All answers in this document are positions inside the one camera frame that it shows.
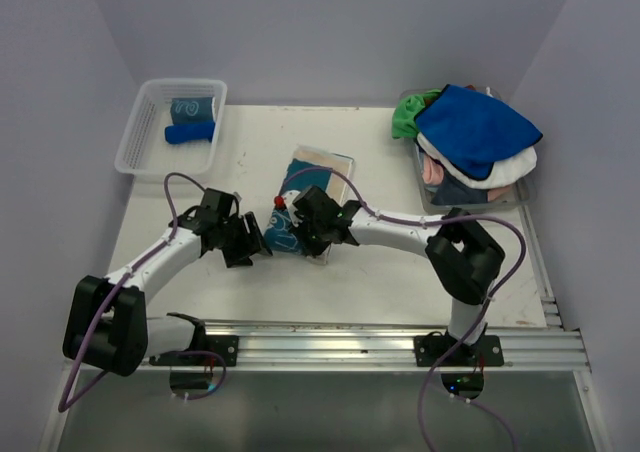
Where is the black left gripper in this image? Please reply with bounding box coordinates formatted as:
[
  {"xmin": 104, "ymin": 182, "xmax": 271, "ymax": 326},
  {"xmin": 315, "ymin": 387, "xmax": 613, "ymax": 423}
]
[{"xmin": 217, "ymin": 211, "xmax": 271, "ymax": 267}]

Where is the teal beige cartoon towel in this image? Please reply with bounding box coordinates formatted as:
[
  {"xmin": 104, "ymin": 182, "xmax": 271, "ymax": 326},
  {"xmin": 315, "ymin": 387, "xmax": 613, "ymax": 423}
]
[{"xmin": 264, "ymin": 146, "xmax": 355, "ymax": 256}]

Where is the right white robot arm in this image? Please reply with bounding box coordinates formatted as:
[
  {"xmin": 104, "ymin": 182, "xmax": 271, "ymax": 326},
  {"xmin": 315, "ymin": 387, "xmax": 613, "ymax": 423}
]
[{"xmin": 282, "ymin": 186, "xmax": 505, "ymax": 365}]

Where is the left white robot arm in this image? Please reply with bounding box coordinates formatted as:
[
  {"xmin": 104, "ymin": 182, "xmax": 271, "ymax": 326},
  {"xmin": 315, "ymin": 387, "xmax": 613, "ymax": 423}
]
[{"xmin": 62, "ymin": 189, "xmax": 272, "ymax": 377}]

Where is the rolled blue towel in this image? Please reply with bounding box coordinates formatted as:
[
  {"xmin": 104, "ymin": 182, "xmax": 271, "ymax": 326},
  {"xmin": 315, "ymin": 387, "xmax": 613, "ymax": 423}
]
[{"xmin": 164, "ymin": 121, "xmax": 216, "ymax": 145}]

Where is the white plastic basket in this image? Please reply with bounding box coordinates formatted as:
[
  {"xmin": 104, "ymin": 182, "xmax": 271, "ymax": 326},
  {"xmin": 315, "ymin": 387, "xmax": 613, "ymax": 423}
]
[{"xmin": 114, "ymin": 78, "xmax": 228, "ymax": 181}]

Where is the rolled teal towel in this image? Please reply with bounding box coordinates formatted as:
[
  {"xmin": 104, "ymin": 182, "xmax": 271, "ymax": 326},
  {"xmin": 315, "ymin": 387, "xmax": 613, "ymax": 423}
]
[{"xmin": 170, "ymin": 96, "xmax": 215, "ymax": 125}]

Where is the green towel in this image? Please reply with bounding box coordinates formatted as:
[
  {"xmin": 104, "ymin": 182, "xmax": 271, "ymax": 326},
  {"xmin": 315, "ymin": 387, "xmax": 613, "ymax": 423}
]
[{"xmin": 391, "ymin": 89, "xmax": 441, "ymax": 140}]

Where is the blue microfiber towel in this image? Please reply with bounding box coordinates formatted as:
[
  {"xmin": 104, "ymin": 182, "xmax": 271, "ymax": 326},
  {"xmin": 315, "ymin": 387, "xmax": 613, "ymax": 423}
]
[{"xmin": 416, "ymin": 85, "xmax": 543, "ymax": 180}]

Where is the white towel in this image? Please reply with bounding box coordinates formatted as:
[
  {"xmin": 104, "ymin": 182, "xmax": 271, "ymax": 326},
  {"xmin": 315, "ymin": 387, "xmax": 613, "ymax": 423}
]
[{"xmin": 417, "ymin": 134, "xmax": 537, "ymax": 190}]

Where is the clear plastic towel bin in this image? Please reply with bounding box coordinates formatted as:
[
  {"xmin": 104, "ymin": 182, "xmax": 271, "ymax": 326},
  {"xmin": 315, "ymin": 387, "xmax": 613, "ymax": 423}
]
[{"xmin": 399, "ymin": 85, "xmax": 534, "ymax": 212}]

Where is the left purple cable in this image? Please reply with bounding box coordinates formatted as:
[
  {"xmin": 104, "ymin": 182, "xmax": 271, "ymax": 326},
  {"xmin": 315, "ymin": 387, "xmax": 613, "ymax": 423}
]
[{"xmin": 57, "ymin": 172, "xmax": 229, "ymax": 413}]

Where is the aluminium mounting rail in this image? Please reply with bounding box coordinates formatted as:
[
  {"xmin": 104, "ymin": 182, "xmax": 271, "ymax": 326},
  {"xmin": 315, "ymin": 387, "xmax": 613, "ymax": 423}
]
[{"xmin": 64, "ymin": 321, "xmax": 591, "ymax": 373}]

